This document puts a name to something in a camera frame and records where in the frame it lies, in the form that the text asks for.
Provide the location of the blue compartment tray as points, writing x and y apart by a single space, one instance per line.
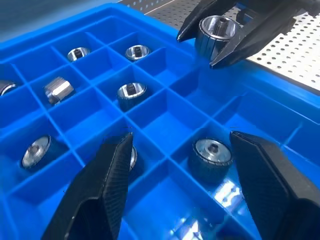
175 120

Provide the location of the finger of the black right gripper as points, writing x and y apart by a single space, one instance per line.
195 17

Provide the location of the perforated metal tray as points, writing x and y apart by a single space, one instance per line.
295 50

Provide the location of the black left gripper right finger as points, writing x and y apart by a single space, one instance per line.
280 200

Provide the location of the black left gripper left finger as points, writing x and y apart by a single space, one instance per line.
100 195

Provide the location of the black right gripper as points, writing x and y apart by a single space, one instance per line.
311 7

